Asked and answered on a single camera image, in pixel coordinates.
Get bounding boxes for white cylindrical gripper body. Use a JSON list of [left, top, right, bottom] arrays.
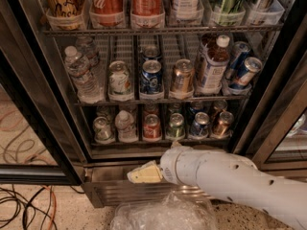
[[160, 146, 204, 186]]

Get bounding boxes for small clear water bottle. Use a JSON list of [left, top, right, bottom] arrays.
[[115, 110, 138, 143]]

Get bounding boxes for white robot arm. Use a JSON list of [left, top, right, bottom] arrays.
[[128, 142, 307, 230]]

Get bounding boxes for red cola can bottom shelf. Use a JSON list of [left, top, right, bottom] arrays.
[[143, 114, 161, 141]]

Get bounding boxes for blue can bottom shelf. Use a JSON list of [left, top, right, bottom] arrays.
[[189, 112, 210, 139]]

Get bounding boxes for copper can bottom shelf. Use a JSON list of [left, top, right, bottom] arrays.
[[211, 111, 234, 138]]

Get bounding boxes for copper can shelf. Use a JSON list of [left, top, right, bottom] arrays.
[[211, 111, 234, 138], [170, 58, 195, 99]]

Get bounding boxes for copper can middle shelf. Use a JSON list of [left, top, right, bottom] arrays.
[[170, 58, 195, 99]]

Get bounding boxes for white green can bottom shelf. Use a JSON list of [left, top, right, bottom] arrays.
[[93, 116, 115, 144]]

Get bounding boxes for white green can shelf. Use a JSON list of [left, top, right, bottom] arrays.
[[108, 60, 133, 102], [93, 116, 115, 144]]

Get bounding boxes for blue pepsi can middle shelf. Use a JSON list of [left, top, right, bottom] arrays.
[[139, 60, 164, 100]]

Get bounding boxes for stainless steel display fridge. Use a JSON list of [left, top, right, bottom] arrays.
[[15, 0, 307, 207]]

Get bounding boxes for white green can middle shelf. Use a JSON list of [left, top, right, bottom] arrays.
[[108, 60, 133, 102]]

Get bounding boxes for rear blue can middle shelf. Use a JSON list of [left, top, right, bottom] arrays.
[[141, 45, 161, 61]]

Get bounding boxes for right glass fridge door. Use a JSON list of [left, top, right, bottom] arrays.
[[246, 52, 307, 177]]

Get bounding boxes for glass fridge door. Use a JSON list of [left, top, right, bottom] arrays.
[[0, 0, 86, 185], [246, 52, 307, 177]]

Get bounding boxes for brown tea bottle white label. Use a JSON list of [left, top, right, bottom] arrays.
[[196, 34, 230, 95]]

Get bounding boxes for front middle shelf water bottle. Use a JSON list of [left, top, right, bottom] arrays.
[[64, 46, 104, 104]]

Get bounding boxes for shelf water bottle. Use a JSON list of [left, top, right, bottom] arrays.
[[64, 46, 104, 104], [75, 36, 100, 67]]

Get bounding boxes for left glass fridge door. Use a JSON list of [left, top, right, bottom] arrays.
[[0, 0, 86, 185]]

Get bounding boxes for rear middle shelf water bottle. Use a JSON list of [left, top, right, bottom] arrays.
[[75, 36, 100, 67]]

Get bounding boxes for white labelled bottle top shelf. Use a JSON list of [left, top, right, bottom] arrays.
[[171, 0, 199, 20]]

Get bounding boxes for green striped can top shelf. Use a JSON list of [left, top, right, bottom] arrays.
[[209, 0, 245, 26]]

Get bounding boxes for red coca-cola bottle top shelf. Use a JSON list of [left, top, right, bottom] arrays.
[[89, 0, 125, 29]]

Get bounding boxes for yellow can top shelf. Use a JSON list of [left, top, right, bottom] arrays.
[[47, 0, 85, 30]]

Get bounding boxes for clear plastic bag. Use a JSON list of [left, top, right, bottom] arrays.
[[110, 191, 218, 230]]

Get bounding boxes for front slim blue energy can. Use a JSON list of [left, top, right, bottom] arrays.
[[229, 57, 263, 89]]

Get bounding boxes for slim blue energy can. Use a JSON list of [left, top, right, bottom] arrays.
[[229, 57, 263, 89], [224, 41, 251, 81]]

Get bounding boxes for rear slim blue energy can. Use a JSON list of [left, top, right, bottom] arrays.
[[224, 41, 251, 81]]

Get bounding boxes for orange cable on floor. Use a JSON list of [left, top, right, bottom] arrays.
[[41, 185, 58, 230]]

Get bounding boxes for black cables on floor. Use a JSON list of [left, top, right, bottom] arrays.
[[0, 184, 84, 230]]

